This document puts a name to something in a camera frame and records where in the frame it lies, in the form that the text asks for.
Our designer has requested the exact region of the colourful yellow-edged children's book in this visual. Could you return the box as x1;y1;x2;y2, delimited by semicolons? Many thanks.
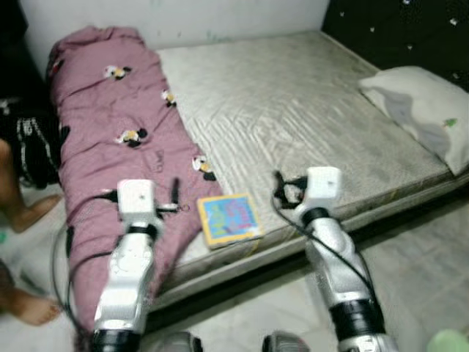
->
196;193;265;250

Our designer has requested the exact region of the white printed pillow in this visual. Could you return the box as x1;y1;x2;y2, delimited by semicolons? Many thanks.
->
358;66;469;175

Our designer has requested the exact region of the grey quilted mattress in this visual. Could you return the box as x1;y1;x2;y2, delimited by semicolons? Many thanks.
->
147;29;469;309

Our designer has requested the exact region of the pink cartoon print blanket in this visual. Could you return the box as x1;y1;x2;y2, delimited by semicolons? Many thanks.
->
48;26;224;334

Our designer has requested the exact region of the grey robot left leg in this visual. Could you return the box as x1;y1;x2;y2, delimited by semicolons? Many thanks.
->
150;331;202;352

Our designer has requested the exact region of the grey robot leg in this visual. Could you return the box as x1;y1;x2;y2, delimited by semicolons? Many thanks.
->
150;331;202;352
262;331;309;352

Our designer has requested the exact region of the black bag white pattern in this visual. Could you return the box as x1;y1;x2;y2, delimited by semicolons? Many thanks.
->
15;114;63;188

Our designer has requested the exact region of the person in grey shorts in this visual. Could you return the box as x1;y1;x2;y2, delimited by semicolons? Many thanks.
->
0;139;65;327

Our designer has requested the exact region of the grey robot right leg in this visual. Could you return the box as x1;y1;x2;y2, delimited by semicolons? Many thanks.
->
262;331;309;352

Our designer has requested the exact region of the black tufted headboard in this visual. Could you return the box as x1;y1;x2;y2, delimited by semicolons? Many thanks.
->
322;0;469;89

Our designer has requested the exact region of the light green object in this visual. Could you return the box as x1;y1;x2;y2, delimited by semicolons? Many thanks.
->
426;330;469;352

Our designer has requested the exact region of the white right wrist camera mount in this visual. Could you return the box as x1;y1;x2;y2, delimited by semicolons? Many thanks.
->
304;166;344;210

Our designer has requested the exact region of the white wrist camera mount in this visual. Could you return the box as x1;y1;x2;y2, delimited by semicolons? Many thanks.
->
116;179;158;221
304;166;344;210

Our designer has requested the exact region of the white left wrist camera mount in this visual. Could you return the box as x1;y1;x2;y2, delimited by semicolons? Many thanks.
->
116;179;158;221

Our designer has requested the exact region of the long black left arm cable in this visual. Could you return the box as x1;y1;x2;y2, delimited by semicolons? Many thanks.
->
50;191;118;345

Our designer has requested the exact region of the short black left arm cable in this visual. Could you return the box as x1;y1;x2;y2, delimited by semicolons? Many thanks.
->
66;251;114;323

